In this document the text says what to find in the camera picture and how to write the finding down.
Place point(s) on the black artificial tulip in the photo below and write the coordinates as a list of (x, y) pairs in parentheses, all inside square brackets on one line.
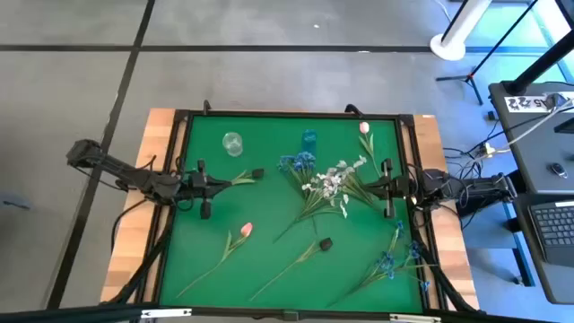
[(258, 173), (326, 244)]

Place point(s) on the black tripod stand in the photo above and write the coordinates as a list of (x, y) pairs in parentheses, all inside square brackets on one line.
[(469, 80)]

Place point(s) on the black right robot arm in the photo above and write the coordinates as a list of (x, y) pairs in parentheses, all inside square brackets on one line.
[(475, 188)]

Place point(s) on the pink artificial tulip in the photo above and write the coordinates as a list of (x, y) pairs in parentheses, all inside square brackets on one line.
[(364, 128), (246, 229)]

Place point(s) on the black laptop keyboard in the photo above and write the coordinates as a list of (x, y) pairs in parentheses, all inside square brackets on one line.
[(556, 229)]

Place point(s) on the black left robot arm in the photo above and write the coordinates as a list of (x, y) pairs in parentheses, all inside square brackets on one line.
[(134, 177)]

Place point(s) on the black table frame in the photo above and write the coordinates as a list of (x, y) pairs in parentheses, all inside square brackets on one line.
[(291, 113)]

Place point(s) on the clear glass vase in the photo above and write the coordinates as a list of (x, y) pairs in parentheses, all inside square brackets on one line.
[(232, 144)]

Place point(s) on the blue glass vase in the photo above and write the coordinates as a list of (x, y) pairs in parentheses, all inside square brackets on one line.
[(309, 140)]

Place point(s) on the black rig bar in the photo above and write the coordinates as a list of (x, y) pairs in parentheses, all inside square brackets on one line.
[(67, 314)]

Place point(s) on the green table mat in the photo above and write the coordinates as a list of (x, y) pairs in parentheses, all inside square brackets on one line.
[(251, 269)]

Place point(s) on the sparse blue flower bunch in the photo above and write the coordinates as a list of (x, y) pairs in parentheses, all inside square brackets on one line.
[(386, 261)]

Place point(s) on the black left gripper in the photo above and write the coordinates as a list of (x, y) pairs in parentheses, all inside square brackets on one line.
[(193, 185)]

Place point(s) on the black key fob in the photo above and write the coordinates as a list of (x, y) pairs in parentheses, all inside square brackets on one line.
[(559, 170)]

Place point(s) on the white round-base pole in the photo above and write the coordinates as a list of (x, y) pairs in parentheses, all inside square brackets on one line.
[(448, 47)]

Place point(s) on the blue desk leg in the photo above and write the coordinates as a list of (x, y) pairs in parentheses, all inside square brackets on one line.
[(520, 251)]

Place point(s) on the white power adapter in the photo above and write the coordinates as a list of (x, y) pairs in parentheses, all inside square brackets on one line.
[(488, 148)]

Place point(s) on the black desk device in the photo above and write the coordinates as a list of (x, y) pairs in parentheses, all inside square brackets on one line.
[(566, 126)]

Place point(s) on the white printed label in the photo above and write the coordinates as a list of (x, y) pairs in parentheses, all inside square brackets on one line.
[(524, 103)]

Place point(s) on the black desk pole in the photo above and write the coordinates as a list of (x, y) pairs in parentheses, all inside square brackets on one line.
[(542, 63)]

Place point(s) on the small black floor box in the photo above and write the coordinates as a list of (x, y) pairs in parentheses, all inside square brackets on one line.
[(492, 115)]

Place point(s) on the dense blue flower bunch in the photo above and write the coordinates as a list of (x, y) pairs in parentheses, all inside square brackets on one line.
[(301, 161)]

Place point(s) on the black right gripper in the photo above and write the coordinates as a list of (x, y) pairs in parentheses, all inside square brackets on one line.
[(401, 186)]

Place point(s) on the white flower bunch pink centres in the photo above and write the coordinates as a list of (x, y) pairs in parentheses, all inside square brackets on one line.
[(331, 181)]

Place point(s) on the grey desk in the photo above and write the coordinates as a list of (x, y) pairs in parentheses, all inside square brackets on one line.
[(529, 148)]

